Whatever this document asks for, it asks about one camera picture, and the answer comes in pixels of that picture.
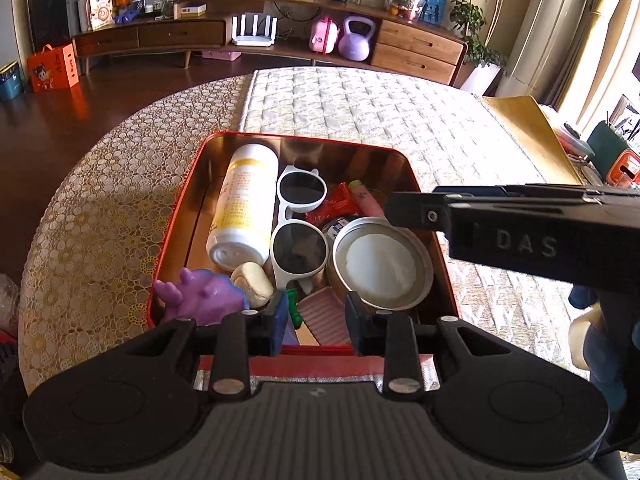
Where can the purple kettlebell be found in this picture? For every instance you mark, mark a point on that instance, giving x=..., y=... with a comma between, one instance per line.
x=356, y=40

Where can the white sunglasses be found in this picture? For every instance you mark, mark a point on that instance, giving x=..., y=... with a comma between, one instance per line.
x=300, y=250

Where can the red tin box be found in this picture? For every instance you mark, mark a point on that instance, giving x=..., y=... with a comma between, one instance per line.
x=350, y=160

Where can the printed food box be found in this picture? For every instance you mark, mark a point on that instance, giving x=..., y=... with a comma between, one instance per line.
x=100, y=7

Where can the wooden TV cabinet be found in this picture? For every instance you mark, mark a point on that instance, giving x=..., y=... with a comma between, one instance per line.
x=420, y=42

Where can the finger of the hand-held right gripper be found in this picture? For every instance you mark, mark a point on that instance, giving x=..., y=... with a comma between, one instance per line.
x=415, y=210
x=470, y=190

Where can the pink tube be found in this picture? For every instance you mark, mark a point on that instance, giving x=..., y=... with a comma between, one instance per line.
x=369, y=202

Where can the blue plush toy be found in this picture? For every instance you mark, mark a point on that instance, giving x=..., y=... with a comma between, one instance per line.
x=129, y=15

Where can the potted tree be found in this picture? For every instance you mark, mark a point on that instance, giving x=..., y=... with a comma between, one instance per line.
x=470, y=15

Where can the pale quilted mat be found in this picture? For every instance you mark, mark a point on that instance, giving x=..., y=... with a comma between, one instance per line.
x=375, y=100

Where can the white standing air conditioner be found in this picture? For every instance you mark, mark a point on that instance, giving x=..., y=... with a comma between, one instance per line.
x=545, y=25

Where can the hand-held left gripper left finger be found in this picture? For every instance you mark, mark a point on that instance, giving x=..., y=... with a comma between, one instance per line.
x=280, y=321

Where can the small white box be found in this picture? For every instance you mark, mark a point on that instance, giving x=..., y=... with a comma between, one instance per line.
x=193, y=10

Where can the orange gift box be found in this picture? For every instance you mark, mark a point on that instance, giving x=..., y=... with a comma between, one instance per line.
x=52, y=70

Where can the pink ribbed case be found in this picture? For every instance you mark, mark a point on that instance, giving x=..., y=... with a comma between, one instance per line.
x=325, y=316

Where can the white and yellow bottle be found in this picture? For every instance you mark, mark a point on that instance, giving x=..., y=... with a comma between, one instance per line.
x=245, y=205

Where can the yellow curtain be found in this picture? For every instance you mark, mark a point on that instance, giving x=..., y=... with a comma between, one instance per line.
x=592, y=35

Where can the orange and green appliance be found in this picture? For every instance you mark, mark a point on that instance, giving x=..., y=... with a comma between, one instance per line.
x=625, y=167

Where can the clear bag of fruit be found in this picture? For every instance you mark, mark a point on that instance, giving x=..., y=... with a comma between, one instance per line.
x=404, y=0

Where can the small green toy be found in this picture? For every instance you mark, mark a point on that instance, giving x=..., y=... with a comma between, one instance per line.
x=295, y=310

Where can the white router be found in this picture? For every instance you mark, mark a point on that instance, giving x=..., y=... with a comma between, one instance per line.
x=254, y=32

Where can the blue box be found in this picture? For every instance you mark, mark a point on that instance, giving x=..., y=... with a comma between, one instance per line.
x=434, y=6

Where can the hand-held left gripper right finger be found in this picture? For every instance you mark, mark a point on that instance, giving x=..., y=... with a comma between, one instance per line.
x=357, y=322

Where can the clear plastic bag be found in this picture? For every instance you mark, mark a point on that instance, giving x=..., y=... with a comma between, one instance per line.
x=7, y=305

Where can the beige round cap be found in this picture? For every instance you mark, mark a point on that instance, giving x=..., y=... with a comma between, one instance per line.
x=252, y=282

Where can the blue bin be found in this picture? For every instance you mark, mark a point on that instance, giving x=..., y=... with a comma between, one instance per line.
x=10, y=82

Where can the yellow table runner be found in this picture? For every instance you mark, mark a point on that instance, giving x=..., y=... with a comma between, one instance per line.
x=525, y=130

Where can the purple toy figure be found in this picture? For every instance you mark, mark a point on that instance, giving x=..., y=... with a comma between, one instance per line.
x=205, y=295

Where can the black fridge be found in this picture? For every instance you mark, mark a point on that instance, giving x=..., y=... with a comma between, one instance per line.
x=50, y=10

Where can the pink toy suitcase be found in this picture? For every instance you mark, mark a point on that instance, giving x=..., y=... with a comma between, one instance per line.
x=322, y=36

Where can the pink flat box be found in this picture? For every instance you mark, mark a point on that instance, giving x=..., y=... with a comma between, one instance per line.
x=221, y=55

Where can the red snack packet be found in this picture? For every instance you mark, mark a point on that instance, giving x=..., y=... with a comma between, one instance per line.
x=335, y=205

